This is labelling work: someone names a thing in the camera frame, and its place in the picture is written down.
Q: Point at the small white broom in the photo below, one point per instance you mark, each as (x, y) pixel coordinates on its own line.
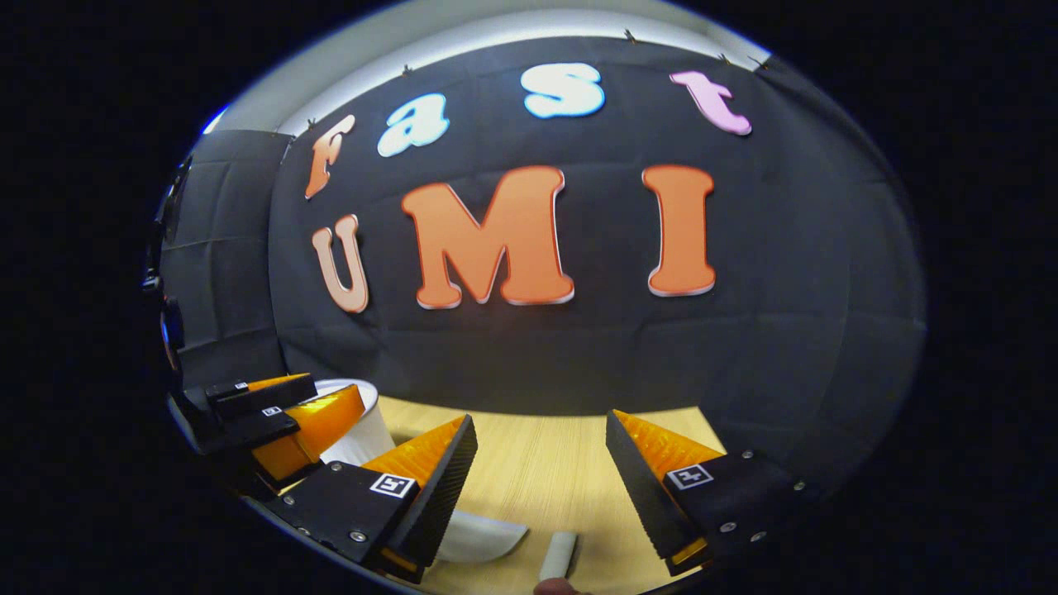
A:
(558, 555)

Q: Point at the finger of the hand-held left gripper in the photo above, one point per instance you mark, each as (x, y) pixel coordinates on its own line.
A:
(264, 395)
(248, 430)

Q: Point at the white dustpan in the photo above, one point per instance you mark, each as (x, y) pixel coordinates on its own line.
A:
(479, 537)

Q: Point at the wooden desktop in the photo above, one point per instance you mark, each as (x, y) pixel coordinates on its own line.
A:
(545, 454)

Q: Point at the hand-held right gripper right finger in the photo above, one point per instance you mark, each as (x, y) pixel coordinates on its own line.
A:
(640, 487)

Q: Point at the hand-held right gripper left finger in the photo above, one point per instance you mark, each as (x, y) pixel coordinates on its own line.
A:
(442, 487)

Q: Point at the black backdrop cloth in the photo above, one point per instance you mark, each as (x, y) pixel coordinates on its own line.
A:
(785, 330)

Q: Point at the white ribbed garbage bin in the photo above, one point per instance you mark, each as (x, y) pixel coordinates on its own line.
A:
(368, 430)

